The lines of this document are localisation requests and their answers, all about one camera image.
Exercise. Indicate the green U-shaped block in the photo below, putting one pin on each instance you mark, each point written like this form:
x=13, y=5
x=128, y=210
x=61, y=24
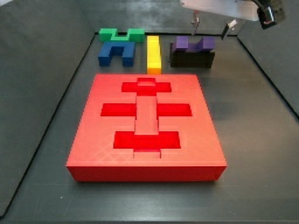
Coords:
x=133, y=35

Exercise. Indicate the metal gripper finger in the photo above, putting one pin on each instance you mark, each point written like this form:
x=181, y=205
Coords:
x=228, y=28
x=194, y=21

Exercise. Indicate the blue U-shaped block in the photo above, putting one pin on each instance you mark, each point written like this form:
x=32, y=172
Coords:
x=110, y=49

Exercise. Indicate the red board with cutouts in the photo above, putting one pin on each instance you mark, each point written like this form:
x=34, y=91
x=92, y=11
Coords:
x=145, y=131

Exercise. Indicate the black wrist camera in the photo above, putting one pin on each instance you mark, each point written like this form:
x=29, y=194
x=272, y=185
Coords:
x=269, y=11

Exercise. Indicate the yellow long bar block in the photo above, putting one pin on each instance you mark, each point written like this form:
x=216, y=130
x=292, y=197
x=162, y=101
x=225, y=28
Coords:
x=153, y=55

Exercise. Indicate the purple U-shaped block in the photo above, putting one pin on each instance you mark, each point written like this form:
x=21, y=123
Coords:
x=182, y=45

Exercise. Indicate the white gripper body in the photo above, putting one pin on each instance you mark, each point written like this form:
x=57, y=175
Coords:
x=233, y=8

